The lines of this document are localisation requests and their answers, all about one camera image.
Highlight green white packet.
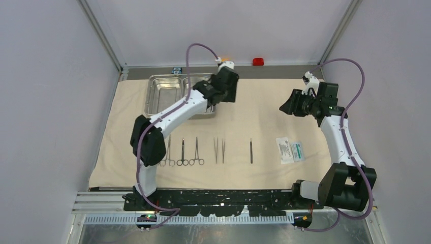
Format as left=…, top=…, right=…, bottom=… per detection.
left=291, top=141, right=305, bottom=162

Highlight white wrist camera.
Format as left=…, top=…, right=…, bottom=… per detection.
left=215, top=57, right=235, bottom=72
left=302, top=72, right=320, bottom=97

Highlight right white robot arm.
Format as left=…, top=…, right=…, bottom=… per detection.
left=279, top=82, right=377, bottom=211

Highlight left steel tray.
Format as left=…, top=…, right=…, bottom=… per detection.
left=145, top=75, right=181, bottom=115

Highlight white sterile pouch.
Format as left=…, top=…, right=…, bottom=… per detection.
left=275, top=137, right=294, bottom=164

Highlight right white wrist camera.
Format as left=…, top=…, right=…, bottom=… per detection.
left=302, top=72, right=320, bottom=97

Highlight wire mesh steel basket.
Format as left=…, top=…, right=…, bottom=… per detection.
left=144, top=73, right=216, bottom=119

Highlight beige cloth wrap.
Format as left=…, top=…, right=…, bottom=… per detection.
left=89, top=79, right=332, bottom=190

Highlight right steel tray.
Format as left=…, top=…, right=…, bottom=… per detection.
left=181, top=75, right=216, bottom=119

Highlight steel tweezers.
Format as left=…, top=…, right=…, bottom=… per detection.
left=222, top=138, right=226, bottom=164
left=213, top=137, right=219, bottom=164

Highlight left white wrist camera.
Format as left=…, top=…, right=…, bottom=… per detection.
left=215, top=57, right=235, bottom=72

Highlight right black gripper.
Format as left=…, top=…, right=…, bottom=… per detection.
left=280, top=88, right=321, bottom=117

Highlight small blue owl toy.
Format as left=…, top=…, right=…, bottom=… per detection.
left=171, top=67, right=182, bottom=75

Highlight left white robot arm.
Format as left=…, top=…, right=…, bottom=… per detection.
left=130, top=61, right=239, bottom=210

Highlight long steel forceps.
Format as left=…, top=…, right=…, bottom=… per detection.
left=159, top=135, right=175, bottom=167

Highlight steel scalpel handle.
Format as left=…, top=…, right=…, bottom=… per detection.
left=249, top=138, right=253, bottom=164

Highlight short steel scissors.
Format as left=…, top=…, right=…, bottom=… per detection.
left=176, top=138, right=190, bottom=166

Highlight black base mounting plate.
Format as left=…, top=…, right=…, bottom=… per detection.
left=122, top=190, right=323, bottom=217

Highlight red button block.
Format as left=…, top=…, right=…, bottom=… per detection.
left=252, top=57, right=265, bottom=66

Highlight steel tray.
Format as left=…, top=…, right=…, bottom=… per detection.
left=181, top=75, right=216, bottom=119
left=145, top=75, right=181, bottom=115

